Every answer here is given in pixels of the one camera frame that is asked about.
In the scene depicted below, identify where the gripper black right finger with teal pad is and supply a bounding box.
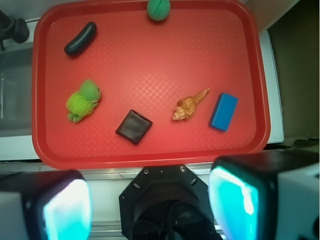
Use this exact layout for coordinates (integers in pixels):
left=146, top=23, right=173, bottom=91
left=208, top=150, right=320, bottom=240

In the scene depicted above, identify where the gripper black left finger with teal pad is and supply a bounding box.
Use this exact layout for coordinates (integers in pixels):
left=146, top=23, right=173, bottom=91
left=0, top=170, right=93, bottom=240

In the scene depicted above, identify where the blue rectangular block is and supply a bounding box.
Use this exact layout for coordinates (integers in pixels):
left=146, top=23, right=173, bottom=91
left=208, top=92, right=238, bottom=132

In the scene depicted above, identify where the dark brown square block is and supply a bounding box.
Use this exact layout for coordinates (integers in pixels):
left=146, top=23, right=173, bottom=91
left=115, top=109, right=153, bottom=145

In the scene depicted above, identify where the green fuzzy turtle toy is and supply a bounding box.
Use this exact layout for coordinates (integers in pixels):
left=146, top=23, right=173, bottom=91
left=66, top=79, right=102, bottom=123

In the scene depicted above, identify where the orange seashell toy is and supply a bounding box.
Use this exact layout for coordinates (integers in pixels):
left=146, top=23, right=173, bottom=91
left=171, top=88, right=210, bottom=121

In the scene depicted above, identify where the red plastic tray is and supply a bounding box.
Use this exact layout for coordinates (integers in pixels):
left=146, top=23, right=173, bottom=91
left=31, top=0, right=271, bottom=170

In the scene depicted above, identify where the brown cardboard panel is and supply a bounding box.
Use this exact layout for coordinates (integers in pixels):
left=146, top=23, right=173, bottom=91
left=268, top=0, right=320, bottom=141

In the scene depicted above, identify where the dark green toy cucumber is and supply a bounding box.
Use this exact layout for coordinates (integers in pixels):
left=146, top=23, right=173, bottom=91
left=64, top=21, right=97, bottom=56

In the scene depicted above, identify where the grey toy faucet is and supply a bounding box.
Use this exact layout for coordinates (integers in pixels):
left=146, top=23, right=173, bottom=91
left=0, top=10, right=30, bottom=51

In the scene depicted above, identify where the green dimpled ball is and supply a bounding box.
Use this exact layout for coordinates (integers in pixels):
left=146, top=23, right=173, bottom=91
left=147, top=0, right=171, bottom=21

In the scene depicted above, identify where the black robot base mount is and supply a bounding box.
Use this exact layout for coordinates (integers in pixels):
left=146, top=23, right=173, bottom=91
left=119, top=165, right=222, bottom=240

